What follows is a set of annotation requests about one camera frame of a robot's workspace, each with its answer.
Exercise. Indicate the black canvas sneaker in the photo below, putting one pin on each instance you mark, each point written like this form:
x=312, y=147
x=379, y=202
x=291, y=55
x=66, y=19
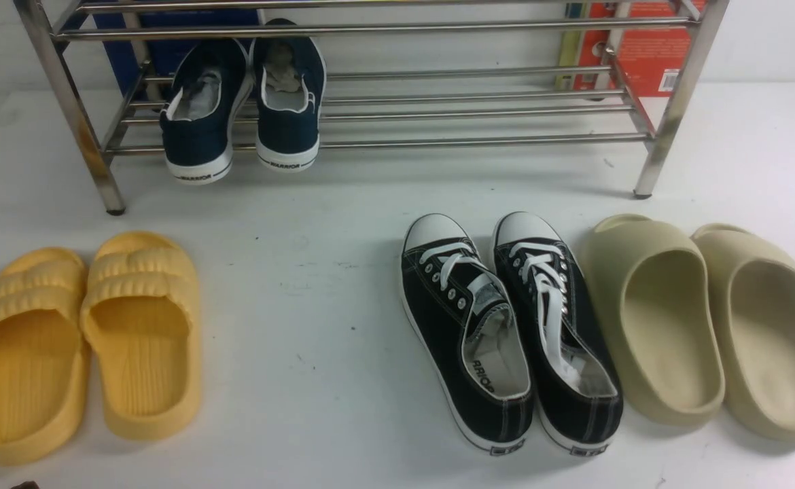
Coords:
x=463, y=317
x=579, y=395

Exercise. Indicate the stainless steel shoe rack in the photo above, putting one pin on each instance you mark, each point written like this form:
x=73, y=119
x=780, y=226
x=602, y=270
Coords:
x=50, y=40

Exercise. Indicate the blue box behind rack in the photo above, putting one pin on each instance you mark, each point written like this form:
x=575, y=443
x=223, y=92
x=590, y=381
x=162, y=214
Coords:
x=167, y=55

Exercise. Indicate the red orange box behind rack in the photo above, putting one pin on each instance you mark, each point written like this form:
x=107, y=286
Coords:
x=652, y=59

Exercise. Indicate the right navy canvas sneaker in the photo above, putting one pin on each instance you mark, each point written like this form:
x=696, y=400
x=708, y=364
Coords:
x=290, y=80

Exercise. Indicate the navy canvas sneaker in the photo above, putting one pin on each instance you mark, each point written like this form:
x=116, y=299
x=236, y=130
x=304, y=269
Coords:
x=290, y=80
x=209, y=87

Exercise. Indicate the left navy canvas sneaker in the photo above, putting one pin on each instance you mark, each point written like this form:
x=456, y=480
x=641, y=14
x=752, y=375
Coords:
x=209, y=87

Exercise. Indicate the left beige foam slide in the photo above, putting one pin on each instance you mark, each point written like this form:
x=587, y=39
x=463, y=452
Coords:
x=648, y=283

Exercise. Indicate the beige foam slide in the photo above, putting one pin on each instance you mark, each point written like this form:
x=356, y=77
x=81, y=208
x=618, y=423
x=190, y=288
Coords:
x=751, y=284
x=648, y=283

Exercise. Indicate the right yellow rubber slipper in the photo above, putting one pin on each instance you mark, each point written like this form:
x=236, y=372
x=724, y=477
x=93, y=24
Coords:
x=141, y=316

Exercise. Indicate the yellow rubber slipper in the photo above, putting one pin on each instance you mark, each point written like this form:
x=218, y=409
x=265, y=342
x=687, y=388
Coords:
x=44, y=359
x=141, y=316

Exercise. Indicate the right beige foam slide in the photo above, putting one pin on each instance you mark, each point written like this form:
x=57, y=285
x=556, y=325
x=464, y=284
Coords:
x=751, y=284

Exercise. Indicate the left yellow rubber slipper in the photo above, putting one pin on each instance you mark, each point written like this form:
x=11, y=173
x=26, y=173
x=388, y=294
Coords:
x=44, y=359

